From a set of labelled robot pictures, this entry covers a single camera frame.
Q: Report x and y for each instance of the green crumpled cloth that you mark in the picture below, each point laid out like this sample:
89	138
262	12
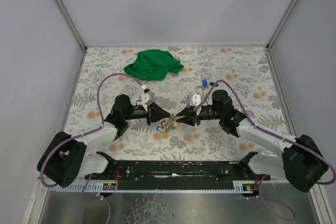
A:
153	65

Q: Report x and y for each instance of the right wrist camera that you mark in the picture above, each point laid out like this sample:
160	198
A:
193	100

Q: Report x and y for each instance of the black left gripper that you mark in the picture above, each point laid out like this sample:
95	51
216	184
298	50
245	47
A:
149	114

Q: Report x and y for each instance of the green key tag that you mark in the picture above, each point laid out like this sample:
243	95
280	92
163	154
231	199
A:
172	125

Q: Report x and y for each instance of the blue key tag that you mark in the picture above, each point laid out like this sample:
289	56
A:
159	129

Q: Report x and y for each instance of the blue tagged key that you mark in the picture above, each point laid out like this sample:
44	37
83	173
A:
204	84

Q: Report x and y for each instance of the floral table mat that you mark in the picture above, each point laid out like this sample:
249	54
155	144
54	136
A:
243	72

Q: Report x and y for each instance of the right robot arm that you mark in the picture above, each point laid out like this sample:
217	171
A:
296	159

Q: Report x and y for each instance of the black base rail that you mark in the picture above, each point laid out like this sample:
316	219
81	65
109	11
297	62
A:
177	175

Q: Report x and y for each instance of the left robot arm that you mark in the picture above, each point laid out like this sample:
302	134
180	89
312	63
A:
67	158

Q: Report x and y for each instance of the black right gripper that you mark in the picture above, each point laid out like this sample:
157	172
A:
196	117

